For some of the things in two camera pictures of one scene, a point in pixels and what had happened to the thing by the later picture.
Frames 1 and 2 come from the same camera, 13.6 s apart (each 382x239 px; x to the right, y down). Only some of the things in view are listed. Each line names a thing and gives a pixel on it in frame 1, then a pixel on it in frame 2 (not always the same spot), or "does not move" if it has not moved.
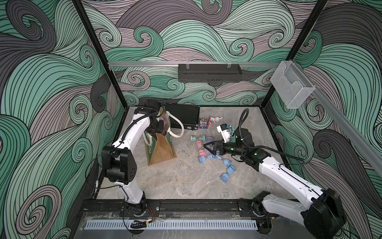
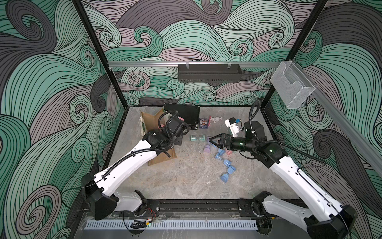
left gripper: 159,130 -> 178,141
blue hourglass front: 231,169 does not move
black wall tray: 209,73 does not move
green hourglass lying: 195,138 does not move
